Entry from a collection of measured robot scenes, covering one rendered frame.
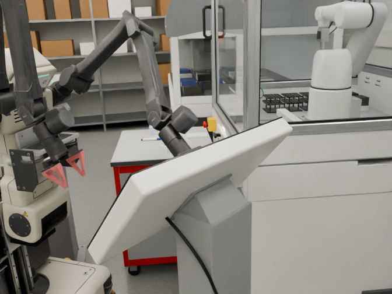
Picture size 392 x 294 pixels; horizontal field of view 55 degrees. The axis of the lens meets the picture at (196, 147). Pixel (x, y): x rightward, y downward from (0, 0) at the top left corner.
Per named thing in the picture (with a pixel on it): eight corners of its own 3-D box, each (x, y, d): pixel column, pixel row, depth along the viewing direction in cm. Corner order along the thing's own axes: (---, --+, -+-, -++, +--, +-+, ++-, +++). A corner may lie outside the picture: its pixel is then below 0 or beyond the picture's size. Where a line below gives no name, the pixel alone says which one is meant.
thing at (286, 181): (247, 201, 141) (247, 165, 137) (212, 129, 238) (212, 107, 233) (483, 185, 148) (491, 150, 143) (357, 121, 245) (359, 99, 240)
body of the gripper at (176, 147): (205, 149, 114) (191, 131, 116) (181, 158, 107) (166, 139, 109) (195, 162, 118) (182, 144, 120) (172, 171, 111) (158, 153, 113)
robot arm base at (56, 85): (58, 84, 166) (39, 89, 155) (69, 73, 163) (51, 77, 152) (70, 101, 167) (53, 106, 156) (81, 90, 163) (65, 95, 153)
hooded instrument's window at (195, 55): (172, 104, 266) (169, 38, 252) (168, 73, 435) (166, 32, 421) (328, 95, 274) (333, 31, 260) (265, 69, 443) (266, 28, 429)
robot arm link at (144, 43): (144, 37, 142) (123, 24, 133) (156, 28, 139) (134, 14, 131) (167, 135, 124) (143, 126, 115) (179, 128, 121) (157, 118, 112)
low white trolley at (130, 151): (123, 280, 224) (109, 161, 200) (132, 227, 283) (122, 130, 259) (220, 272, 228) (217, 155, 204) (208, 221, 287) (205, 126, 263)
